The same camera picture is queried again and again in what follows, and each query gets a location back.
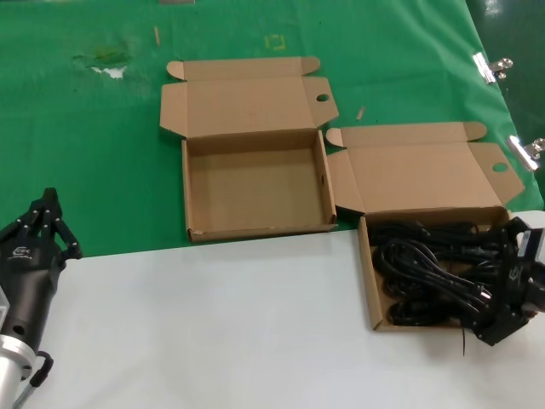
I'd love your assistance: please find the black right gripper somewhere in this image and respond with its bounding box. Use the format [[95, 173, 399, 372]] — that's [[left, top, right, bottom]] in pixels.
[[468, 216, 545, 347]]

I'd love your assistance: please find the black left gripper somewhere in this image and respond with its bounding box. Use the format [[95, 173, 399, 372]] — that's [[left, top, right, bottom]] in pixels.
[[0, 187, 85, 351]]

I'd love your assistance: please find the open cardboard box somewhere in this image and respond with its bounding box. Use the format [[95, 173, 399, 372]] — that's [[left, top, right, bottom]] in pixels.
[[325, 121, 526, 332], [159, 56, 341, 244]]

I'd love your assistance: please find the green table cloth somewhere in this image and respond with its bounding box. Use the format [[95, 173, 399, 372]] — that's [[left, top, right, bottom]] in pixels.
[[0, 0, 545, 262]]

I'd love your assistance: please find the silver binder clip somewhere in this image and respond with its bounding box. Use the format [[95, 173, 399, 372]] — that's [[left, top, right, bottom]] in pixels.
[[505, 135, 545, 172], [472, 52, 514, 84]]

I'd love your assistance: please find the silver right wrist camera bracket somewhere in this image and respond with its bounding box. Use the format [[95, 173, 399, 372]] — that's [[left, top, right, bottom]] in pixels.
[[516, 228, 545, 263]]

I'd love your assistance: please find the grey left wrist camera bracket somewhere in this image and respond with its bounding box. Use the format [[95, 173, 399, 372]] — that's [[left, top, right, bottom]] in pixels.
[[0, 285, 11, 327]]

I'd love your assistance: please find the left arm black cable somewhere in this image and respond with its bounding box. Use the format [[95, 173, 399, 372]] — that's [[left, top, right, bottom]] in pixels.
[[12, 349, 55, 409]]

